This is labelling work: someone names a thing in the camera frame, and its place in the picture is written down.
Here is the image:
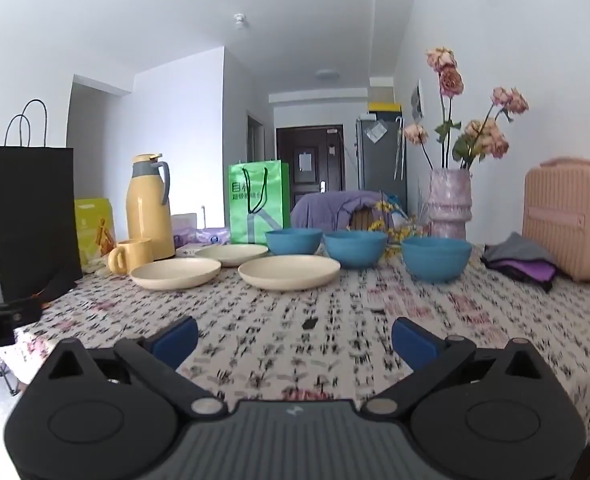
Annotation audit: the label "grey refrigerator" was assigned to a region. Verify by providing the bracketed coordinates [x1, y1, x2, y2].
[356, 112, 408, 212]

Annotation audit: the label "yellow box on refrigerator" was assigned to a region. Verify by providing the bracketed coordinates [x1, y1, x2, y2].
[368, 102, 402, 113]

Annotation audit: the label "pink small suitcase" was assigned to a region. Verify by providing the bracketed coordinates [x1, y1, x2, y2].
[522, 157, 590, 282]

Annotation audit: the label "cream plate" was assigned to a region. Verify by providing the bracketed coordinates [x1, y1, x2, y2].
[129, 258, 221, 292]
[237, 255, 342, 292]
[194, 244, 269, 268]

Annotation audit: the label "patterned calligraphy tablecloth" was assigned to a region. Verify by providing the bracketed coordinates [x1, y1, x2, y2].
[0, 257, 590, 442]

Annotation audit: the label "blue bowl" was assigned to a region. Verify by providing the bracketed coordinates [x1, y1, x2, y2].
[323, 231, 388, 270]
[265, 228, 323, 256]
[401, 236, 473, 284]

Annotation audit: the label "green shopping bag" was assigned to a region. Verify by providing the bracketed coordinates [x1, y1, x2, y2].
[228, 160, 291, 245]

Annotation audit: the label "blue bowl left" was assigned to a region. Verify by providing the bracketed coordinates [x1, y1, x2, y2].
[265, 228, 323, 256]

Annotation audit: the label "ceiling lamp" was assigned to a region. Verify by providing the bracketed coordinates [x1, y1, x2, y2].
[315, 70, 339, 80]

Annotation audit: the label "yellow mug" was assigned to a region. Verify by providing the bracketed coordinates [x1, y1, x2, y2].
[108, 238, 153, 275]

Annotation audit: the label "pink purple vase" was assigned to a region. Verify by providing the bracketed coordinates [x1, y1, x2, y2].
[426, 169, 473, 240]

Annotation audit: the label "dried pink roses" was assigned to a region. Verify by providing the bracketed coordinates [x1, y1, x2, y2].
[399, 47, 530, 171]

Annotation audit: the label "dark entrance door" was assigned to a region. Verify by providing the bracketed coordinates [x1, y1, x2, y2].
[277, 125, 345, 206]

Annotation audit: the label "yellow thermos jug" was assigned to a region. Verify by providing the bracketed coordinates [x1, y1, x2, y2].
[126, 154, 176, 260]

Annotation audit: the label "wall picture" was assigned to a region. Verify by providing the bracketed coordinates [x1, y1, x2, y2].
[410, 80, 424, 122]

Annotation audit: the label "blue bowl right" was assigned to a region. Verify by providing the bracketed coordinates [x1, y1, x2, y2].
[401, 236, 473, 284]

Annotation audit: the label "folded grey purple cloths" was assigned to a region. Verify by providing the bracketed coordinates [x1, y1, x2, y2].
[480, 232, 560, 292]

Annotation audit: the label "black paper bag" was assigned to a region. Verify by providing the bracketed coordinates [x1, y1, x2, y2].
[0, 107, 82, 304]

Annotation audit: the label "yellow green box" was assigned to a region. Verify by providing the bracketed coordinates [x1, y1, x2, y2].
[75, 198, 115, 266]

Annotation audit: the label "blue bowl middle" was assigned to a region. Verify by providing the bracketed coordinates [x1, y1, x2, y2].
[323, 231, 388, 270]

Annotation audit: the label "purple jacket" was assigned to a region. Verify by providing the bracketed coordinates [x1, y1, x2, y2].
[291, 191, 388, 233]

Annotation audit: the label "purple tissue pack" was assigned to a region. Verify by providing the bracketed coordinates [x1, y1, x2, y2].
[170, 212, 230, 248]

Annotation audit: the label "cream plate back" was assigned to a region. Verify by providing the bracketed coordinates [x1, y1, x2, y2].
[194, 244, 269, 268]

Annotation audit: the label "wooden chair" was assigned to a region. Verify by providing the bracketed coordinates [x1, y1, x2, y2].
[349, 207, 385, 231]

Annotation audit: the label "yellow flower sprigs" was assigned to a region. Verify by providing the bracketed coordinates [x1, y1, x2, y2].
[368, 200, 429, 259]

